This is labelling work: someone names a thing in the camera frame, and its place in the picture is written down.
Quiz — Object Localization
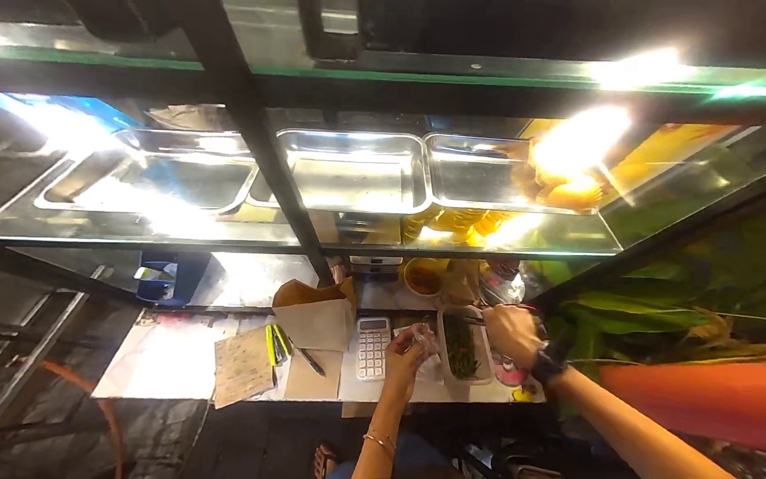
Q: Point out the orange hose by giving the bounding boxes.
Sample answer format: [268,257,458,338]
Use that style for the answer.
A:
[41,360,125,479]

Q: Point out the pink round lidded container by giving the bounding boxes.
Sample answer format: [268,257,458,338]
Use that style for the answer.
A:
[494,355,529,387]

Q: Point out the blue plastic container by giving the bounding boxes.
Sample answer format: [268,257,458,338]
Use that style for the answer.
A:
[133,251,188,307]

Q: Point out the dark scissors with red handle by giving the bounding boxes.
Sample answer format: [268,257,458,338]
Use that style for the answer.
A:
[457,304,538,327]

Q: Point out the clear rectangular plastic container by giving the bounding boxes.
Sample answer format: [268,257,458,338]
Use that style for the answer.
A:
[438,305,495,386]

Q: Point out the pile of golden pastries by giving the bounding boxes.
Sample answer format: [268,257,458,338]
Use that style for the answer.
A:
[531,160,605,212]

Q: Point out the person's right hand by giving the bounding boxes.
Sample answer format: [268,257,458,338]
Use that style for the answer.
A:
[481,304,548,371]

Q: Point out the white calculator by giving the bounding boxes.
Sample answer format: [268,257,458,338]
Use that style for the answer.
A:
[356,317,391,382]

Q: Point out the orange-red tabletop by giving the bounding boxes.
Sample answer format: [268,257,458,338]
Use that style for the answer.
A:
[599,362,766,459]

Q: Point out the flat brown paper sheet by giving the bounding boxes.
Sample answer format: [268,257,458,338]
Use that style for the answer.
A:
[285,348,344,400]

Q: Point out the round tub with red sauce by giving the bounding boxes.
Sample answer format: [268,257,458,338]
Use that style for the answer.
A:
[403,258,448,298]

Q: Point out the crumpled clear plastic bag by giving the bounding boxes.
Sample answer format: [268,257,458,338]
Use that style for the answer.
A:
[479,260,527,307]

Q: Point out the pile of green herbs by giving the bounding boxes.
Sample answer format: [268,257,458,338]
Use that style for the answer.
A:
[445,314,483,381]

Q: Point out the person's left hand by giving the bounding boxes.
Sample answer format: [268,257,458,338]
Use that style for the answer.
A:
[385,322,438,403]

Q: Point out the metal frame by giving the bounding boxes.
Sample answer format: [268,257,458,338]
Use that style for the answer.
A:
[0,265,106,470]

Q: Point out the person's legs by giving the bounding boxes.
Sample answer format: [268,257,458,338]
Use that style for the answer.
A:
[313,431,453,479]

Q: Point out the beige patterned notebook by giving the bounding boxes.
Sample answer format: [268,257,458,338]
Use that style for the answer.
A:
[214,328,276,409]

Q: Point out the yellow-green stapler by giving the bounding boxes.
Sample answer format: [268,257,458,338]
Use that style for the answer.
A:
[265,324,293,367]

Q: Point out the glass display case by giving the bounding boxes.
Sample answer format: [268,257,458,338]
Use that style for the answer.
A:
[0,0,766,310]

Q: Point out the person's right forearm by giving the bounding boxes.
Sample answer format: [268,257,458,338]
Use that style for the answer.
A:
[531,341,738,479]

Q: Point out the black pen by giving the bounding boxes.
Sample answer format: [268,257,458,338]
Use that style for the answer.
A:
[293,342,327,377]

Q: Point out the green banana leaves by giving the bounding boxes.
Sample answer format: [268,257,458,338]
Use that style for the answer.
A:
[535,259,716,373]

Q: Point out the brown paper bag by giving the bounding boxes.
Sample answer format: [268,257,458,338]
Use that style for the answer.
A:
[272,277,357,353]

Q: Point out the rectangular stainless steel tray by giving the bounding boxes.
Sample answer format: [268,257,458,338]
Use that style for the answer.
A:
[35,128,261,216]
[247,129,433,215]
[424,132,601,215]

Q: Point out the clear small plastic bag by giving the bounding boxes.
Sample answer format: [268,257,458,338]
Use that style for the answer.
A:
[411,322,441,361]

